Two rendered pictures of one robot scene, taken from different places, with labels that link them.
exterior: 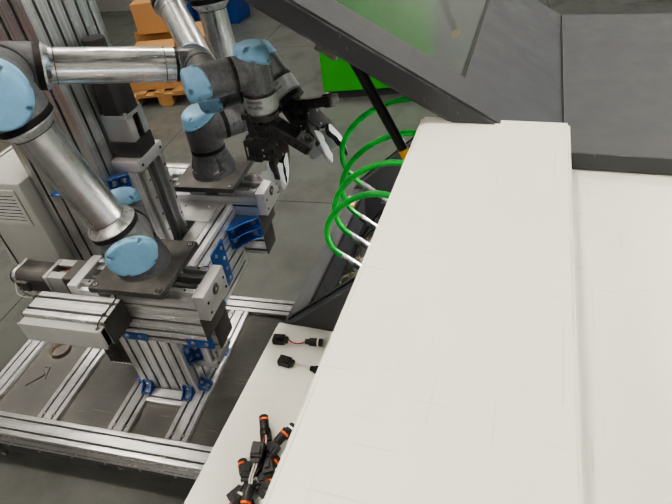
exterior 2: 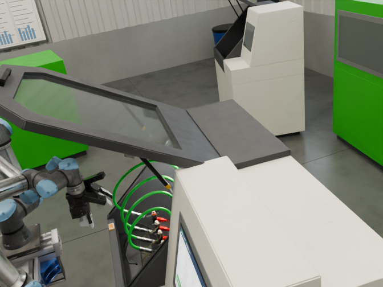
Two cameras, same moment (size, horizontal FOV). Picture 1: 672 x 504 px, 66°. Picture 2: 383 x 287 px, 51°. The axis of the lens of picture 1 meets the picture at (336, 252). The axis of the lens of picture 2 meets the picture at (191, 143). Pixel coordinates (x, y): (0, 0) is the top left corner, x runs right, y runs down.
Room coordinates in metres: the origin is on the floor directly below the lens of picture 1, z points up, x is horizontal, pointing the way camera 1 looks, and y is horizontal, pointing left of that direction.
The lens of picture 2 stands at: (-0.41, 0.52, 2.33)
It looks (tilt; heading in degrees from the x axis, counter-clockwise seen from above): 27 degrees down; 326
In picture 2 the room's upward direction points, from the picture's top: 9 degrees counter-clockwise
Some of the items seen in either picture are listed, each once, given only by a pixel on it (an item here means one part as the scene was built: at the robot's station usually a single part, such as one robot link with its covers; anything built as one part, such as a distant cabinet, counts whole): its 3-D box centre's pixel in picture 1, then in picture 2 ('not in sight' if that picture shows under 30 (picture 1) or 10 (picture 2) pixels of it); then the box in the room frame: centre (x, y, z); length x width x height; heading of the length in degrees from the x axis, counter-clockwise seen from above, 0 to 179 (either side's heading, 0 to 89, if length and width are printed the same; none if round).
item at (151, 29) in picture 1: (169, 44); not in sight; (5.44, 1.38, 0.39); 1.20 x 0.85 x 0.79; 174
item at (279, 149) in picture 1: (265, 134); (78, 203); (1.15, 0.13, 1.37); 0.09 x 0.08 x 0.12; 68
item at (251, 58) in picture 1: (253, 69); (70, 172); (1.14, 0.13, 1.53); 0.09 x 0.08 x 0.11; 110
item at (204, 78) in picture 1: (208, 78); (49, 183); (1.12, 0.23, 1.53); 0.11 x 0.11 x 0.08; 20
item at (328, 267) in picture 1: (333, 264); (118, 263); (1.23, 0.01, 0.87); 0.62 x 0.04 x 0.16; 157
